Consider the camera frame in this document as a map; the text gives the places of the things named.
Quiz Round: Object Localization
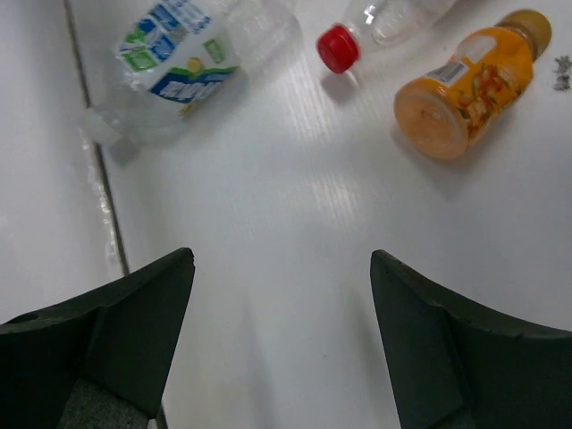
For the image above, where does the red label clear bottle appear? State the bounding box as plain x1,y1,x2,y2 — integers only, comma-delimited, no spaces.
316,0,455,74

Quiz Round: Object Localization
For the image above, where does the orange juice bottle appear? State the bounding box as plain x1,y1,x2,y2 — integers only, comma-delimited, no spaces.
394,9,552,160

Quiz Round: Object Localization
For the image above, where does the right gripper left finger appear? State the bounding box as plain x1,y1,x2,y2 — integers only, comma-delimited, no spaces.
1,248,195,428

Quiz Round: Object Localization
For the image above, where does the green white label bottle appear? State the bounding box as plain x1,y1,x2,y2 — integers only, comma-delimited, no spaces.
80,1,296,152

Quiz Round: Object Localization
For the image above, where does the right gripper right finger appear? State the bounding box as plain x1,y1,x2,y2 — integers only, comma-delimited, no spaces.
370,250,571,428

